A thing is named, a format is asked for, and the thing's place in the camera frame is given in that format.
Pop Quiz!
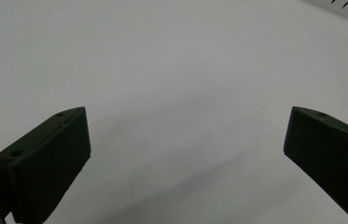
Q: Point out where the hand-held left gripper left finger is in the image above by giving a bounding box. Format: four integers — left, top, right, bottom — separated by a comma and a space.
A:
0, 106, 91, 224

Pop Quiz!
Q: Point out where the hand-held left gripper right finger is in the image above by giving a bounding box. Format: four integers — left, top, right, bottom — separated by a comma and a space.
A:
283, 105, 348, 224

